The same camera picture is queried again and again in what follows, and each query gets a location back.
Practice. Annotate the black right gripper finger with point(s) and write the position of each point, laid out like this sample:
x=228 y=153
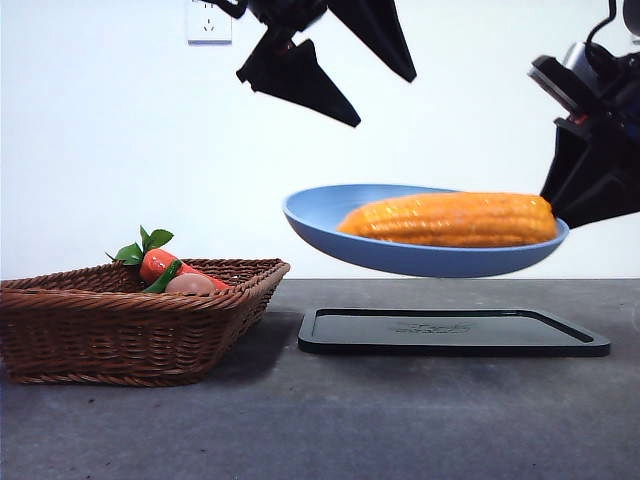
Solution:
x=570 y=170
x=610 y=195

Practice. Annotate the brown egg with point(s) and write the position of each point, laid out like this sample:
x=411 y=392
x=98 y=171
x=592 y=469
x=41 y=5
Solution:
x=190 y=285

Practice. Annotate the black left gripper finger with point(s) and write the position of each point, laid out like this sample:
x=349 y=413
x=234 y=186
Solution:
x=300 y=80
x=375 y=35

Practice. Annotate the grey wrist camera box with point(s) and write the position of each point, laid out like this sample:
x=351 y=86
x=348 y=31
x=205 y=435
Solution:
x=562 y=75

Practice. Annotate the yellow orange corn cob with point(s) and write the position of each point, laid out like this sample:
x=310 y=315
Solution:
x=450 y=220

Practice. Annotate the blue round plate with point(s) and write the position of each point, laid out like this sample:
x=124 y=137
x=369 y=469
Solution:
x=400 y=260

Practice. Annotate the black rectangular tray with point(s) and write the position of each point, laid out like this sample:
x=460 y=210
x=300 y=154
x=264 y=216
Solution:
x=450 y=332

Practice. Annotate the brown wicker basket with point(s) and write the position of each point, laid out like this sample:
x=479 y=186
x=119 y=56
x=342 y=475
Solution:
x=125 y=340

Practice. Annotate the green vegetable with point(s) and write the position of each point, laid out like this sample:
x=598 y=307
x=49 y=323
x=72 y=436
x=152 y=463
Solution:
x=162 y=282

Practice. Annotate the orange toy carrot with leaves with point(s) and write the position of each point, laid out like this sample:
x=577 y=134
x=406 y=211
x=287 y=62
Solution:
x=157 y=264

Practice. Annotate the white wall socket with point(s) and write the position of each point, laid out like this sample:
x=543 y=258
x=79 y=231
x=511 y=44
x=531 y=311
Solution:
x=210 y=27

